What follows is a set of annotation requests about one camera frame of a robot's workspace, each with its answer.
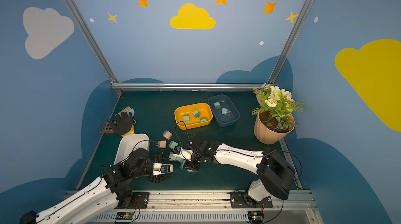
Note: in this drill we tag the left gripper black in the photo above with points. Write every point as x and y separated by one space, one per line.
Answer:
160 177

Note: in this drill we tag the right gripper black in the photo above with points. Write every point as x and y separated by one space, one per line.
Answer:
194 154

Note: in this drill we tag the blue plug cluster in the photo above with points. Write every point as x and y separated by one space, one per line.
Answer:
179 158
217 105

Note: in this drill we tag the green plug cluster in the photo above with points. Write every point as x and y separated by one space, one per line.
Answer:
196 113
172 145

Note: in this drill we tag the pink plug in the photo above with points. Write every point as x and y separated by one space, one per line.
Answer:
162 144
167 135

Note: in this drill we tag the blue plug isolated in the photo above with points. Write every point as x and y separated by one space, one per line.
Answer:
225 111

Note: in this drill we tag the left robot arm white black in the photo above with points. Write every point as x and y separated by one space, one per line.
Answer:
109 191

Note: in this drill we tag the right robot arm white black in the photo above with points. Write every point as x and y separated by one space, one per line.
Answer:
275 174

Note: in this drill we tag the yellow storage box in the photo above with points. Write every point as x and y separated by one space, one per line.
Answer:
203 108

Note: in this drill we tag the blue storage box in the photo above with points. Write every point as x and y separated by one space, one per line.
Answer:
225 102

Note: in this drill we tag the white storage tray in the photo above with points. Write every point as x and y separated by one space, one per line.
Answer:
131 143

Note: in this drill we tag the black rubber glove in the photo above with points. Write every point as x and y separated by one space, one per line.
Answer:
124 124

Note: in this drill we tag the brown grid drain cover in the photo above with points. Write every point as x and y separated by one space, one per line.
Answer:
107 127

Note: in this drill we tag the yellow blue sponge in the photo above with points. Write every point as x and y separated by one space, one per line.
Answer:
127 110

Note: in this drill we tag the potted artificial flower plant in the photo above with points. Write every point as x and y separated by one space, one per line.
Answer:
274 118

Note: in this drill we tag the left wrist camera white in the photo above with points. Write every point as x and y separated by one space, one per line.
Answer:
161 168

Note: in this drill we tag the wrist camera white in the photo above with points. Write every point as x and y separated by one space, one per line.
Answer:
161 168
183 153

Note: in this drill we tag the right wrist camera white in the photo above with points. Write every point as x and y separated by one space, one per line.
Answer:
183 153

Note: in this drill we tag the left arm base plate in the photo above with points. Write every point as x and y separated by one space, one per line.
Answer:
138 200

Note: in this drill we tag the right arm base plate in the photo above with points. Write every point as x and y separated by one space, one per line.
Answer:
239 199

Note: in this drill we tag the aluminium frame rail front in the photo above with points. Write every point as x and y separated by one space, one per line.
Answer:
213 207

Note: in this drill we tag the aluminium frame back bar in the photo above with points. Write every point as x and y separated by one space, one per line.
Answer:
181 86

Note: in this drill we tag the aluminium frame right post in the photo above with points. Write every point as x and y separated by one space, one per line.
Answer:
296 28

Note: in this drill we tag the aluminium frame post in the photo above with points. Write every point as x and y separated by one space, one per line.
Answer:
296 28
83 26

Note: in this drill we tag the aluminium frame left post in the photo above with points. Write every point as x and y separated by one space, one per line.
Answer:
83 26

